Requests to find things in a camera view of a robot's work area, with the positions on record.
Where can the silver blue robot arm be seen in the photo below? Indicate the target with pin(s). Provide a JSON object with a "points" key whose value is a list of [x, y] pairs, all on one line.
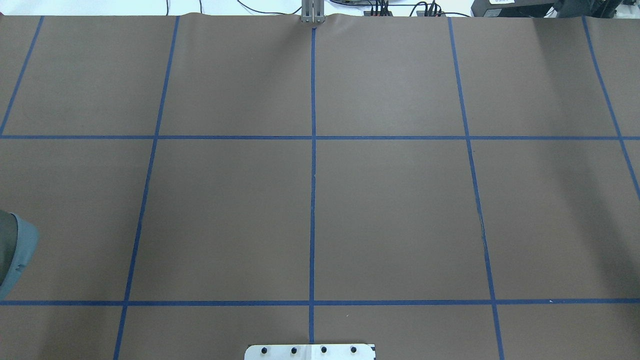
{"points": [[18, 242]]}

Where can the brown paper table cover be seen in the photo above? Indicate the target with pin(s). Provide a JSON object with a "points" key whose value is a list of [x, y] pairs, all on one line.
{"points": [[441, 188]]}

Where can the black power adapter box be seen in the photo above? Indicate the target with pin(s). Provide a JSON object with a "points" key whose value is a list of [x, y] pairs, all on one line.
{"points": [[511, 8]]}

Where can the aluminium frame post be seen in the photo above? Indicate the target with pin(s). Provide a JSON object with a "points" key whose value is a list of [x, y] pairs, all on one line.
{"points": [[313, 11]]}

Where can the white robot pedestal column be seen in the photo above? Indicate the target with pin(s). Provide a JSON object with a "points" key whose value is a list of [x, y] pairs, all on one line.
{"points": [[327, 351]]}

